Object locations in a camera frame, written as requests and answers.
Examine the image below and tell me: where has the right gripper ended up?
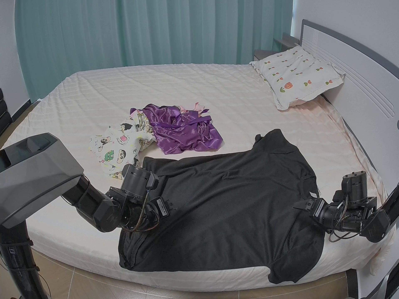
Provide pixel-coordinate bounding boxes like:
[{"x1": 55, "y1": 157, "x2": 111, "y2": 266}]
[{"x1": 293, "y1": 199, "x2": 337, "y2": 228}]

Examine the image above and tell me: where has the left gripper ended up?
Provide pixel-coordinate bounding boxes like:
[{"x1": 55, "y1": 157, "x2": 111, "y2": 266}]
[{"x1": 147, "y1": 197, "x2": 172, "y2": 222}]

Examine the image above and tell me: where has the black T-shirt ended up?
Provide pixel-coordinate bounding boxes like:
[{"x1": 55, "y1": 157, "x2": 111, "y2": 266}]
[{"x1": 118, "y1": 129, "x2": 325, "y2": 284}]

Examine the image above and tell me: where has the bed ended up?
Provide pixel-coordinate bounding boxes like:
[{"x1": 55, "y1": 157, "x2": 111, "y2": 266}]
[{"x1": 0, "y1": 19, "x2": 399, "y2": 299}]

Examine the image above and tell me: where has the white printed pyjama garment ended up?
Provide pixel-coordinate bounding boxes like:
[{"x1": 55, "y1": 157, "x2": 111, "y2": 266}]
[{"x1": 89, "y1": 108, "x2": 156, "y2": 180}]

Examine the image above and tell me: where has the purple satin garment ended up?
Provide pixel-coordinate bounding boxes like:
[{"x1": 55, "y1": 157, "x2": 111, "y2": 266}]
[{"x1": 142, "y1": 104, "x2": 224, "y2": 156}]

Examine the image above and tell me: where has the pink garment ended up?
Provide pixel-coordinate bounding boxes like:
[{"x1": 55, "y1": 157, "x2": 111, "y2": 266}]
[{"x1": 179, "y1": 102, "x2": 211, "y2": 114}]

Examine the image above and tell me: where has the white printed pillow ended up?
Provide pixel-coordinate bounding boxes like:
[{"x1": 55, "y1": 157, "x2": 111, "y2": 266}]
[{"x1": 249, "y1": 45, "x2": 346, "y2": 111}]

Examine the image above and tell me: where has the grey bedside table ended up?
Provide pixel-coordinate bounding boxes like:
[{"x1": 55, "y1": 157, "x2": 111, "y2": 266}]
[{"x1": 253, "y1": 32, "x2": 300, "y2": 62}]

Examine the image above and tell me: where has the black chest of drawers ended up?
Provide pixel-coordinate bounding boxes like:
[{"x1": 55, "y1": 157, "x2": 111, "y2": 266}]
[{"x1": 0, "y1": 88, "x2": 14, "y2": 136}]

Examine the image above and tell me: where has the blue-green curtain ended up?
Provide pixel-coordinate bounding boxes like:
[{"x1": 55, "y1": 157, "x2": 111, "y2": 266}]
[{"x1": 16, "y1": 0, "x2": 295, "y2": 100}]

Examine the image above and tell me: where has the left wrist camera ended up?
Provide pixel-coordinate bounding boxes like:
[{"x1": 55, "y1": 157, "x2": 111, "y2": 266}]
[{"x1": 145, "y1": 172, "x2": 160, "y2": 191}]

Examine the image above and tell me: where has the black cable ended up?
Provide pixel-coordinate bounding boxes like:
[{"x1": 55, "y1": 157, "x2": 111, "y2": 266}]
[
  {"x1": 327, "y1": 229, "x2": 360, "y2": 240},
  {"x1": 122, "y1": 219, "x2": 160, "y2": 233}
]

